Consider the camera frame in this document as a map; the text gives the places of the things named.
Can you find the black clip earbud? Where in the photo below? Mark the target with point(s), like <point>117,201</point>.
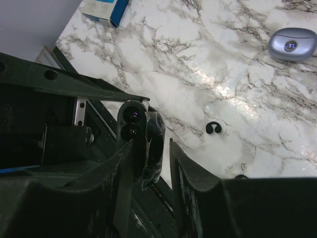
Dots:
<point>132,116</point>
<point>213,127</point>

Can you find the blue razor package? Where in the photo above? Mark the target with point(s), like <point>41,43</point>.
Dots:
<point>106,12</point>

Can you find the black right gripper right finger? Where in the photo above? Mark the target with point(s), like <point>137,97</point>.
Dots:
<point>206,206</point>

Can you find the lavender earbud charging case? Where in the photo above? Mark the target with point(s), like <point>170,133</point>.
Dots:
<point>292,44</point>

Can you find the black earbud charging case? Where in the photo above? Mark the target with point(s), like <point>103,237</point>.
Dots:
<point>148,149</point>

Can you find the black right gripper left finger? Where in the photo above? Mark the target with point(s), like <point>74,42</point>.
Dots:
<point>58,171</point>

